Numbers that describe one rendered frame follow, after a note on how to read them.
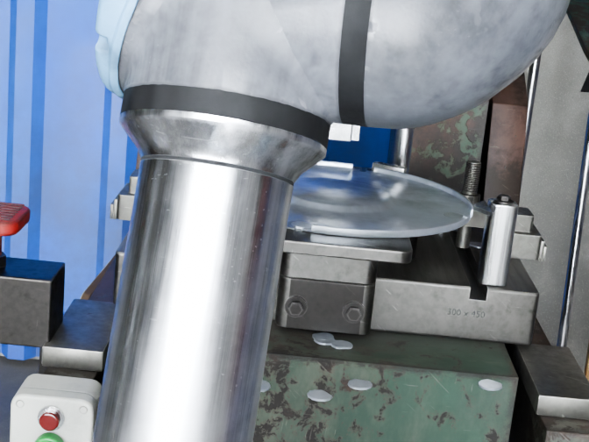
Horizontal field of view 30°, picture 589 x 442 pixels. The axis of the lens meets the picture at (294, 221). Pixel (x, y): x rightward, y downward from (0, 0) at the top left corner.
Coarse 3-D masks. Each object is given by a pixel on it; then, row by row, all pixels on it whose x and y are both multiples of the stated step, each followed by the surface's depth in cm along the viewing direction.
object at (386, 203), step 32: (320, 192) 114; (352, 192) 115; (384, 192) 117; (416, 192) 121; (448, 192) 122; (288, 224) 104; (320, 224) 105; (352, 224) 106; (384, 224) 107; (416, 224) 108; (448, 224) 109
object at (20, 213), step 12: (0, 204) 108; (12, 204) 109; (24, 204) 109; (0, 216) 105; (12, 216) 105; (24, 216) 106; (0, 228) 103; (12, 228) 104; (0, 240) 107; (0, 252) 107
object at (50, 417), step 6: (42, 408) 98; (48, 408) 98; (54, 408) 98; (42, 414) 98; (48, 414) 98; (54, 414) 98; (60, 414) 98; (42, 420) 98; (48, 420) 98; (54, 420) 98; (60, 420) 99; (42, 426) 98; (48, 426) 98; (54, 426) 98; (60, 426) 99
